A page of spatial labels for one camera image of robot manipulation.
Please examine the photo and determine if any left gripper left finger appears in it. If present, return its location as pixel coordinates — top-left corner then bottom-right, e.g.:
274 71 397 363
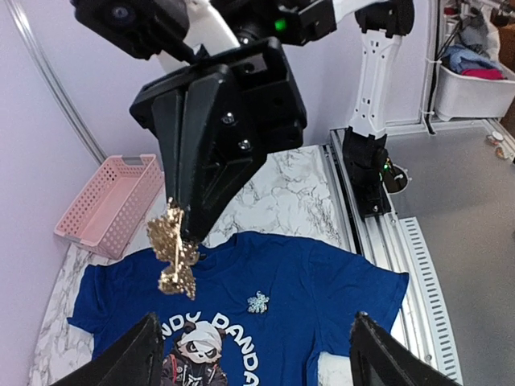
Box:
55 313 164 386

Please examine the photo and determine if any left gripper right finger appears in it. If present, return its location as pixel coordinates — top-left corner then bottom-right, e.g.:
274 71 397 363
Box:
349 312 457 386

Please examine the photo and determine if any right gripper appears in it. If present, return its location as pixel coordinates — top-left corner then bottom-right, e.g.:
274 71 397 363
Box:
130 37 307 241

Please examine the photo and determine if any blue printed t-shirt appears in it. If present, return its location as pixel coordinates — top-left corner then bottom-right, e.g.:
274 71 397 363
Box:
68 232 409 385

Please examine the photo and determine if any silver brooch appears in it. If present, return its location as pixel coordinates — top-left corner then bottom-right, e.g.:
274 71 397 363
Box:
146 198 200 301

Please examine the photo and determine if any sparkly flower brooch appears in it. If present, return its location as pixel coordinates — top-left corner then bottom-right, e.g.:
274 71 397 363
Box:
247 291 270 314

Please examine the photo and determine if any pink plastic basket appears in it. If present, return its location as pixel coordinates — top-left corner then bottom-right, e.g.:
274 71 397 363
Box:
54 154 164 260

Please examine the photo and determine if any white storage bin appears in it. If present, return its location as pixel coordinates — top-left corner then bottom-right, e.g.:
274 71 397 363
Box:
434 64 514 121

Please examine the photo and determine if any aluminium front rail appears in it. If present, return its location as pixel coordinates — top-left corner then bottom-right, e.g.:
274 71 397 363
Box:
323 129 463 383

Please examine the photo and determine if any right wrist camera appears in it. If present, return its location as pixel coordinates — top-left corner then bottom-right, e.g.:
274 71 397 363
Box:
71 0 196 64

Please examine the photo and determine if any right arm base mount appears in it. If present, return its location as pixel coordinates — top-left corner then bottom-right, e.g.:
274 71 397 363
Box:
342 127 410 218

